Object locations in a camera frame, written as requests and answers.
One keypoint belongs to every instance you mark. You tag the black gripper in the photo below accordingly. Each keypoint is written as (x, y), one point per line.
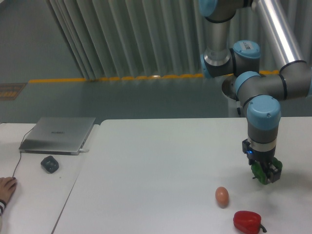
(263, 152)

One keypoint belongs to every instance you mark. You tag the green bell pepper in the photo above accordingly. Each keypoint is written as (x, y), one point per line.
(259, 168)

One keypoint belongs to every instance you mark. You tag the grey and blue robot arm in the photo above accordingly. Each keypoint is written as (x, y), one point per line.
(259, 96)

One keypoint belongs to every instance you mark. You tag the striped sleeve forearm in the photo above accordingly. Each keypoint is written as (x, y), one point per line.
(2, 208)

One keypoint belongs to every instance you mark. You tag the red bell pepper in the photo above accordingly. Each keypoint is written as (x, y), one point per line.
(248, 222)

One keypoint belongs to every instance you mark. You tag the person's hand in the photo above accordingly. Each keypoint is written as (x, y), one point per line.
(7, 188)

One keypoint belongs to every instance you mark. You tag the brown egg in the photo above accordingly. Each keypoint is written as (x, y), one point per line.
(222, 196)

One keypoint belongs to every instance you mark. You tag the white usb dongle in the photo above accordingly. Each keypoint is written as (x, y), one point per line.
(84, 150)

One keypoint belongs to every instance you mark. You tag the grey pleated curtain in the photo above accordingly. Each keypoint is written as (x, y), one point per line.
(142, 38)

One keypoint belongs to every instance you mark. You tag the silver laptop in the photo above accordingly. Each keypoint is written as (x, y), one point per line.
(58, 135)

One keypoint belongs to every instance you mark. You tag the small black device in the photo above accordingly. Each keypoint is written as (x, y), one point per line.
(50, 164)

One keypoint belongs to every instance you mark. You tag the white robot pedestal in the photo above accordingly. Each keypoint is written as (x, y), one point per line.
(228, 90)

